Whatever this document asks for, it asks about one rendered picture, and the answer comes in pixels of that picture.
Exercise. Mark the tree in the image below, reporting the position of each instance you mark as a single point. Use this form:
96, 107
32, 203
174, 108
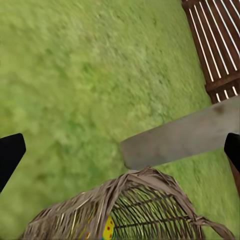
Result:
193, 134

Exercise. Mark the easter egg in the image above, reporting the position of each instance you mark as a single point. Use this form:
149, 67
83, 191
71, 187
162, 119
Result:
109, 232

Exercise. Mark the wicker basket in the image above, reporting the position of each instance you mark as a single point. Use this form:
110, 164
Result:
84, 217

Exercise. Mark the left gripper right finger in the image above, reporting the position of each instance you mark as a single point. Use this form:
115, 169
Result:
232, 149

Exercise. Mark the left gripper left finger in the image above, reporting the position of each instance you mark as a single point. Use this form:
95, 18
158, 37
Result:
12, 149

